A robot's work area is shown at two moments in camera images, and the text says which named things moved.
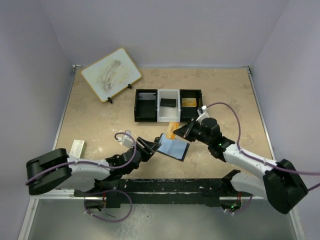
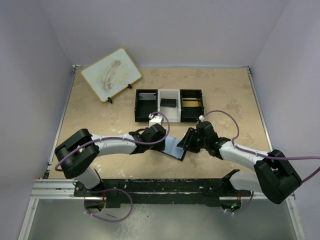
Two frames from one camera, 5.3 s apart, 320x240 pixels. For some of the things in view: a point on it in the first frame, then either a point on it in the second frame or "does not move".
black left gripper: x=144 y=149 -> x=162 y=144
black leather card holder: x=172 y=147 does not move
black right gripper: x=191 y=130 -> x=189 y=139
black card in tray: x=170 y=102 does not move
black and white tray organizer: x=167 y=105 does not move
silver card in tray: x=147 y=96 does not move
